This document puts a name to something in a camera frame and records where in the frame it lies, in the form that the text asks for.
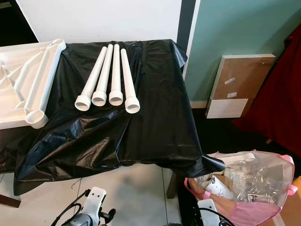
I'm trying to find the white plastic table leg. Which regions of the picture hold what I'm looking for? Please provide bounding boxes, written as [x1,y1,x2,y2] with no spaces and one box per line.
[120,48,141,114]
[92,44,114,107]
[109,44,124,106]
[74,46,108,112]

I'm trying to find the white plastic table top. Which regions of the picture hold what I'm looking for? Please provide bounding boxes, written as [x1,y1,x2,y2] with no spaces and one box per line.
[0,39,67,130]

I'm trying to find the black plastic cover sheet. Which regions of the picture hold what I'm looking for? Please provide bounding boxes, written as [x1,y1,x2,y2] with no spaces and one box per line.
[0,40,225,196]

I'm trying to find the pink plastic bag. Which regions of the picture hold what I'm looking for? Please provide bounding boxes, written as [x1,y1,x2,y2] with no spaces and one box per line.
[185,151,298,226]

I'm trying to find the clear plastic packaging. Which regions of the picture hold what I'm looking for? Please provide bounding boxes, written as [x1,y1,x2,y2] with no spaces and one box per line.
[223,153,294,203]

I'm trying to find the flat brown and white box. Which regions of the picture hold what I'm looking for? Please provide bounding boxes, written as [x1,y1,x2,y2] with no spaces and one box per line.
[205,54,277,119]

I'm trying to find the dark red fabric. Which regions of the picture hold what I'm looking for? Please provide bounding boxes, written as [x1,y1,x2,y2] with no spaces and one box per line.
[233,24,301,144]

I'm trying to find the black door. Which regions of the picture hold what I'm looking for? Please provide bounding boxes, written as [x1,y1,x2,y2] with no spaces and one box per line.
[0,0,39,45]

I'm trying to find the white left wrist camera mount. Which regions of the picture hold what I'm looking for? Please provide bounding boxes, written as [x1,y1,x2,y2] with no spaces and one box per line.
[82,186,107,216]

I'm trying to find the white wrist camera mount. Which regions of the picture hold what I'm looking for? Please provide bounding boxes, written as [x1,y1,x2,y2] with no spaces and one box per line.
[82,186,107,216]
[198,199,218,226]

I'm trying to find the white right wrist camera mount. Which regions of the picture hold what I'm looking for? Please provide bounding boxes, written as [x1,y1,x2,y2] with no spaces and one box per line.
[198,199,218,226]

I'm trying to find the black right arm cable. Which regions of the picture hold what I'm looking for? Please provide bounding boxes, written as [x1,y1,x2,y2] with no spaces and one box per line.
[193,206,236,226]

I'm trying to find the black vertical wall post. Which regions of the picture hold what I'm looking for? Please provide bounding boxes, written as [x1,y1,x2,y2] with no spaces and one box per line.
[176,0,197,50]

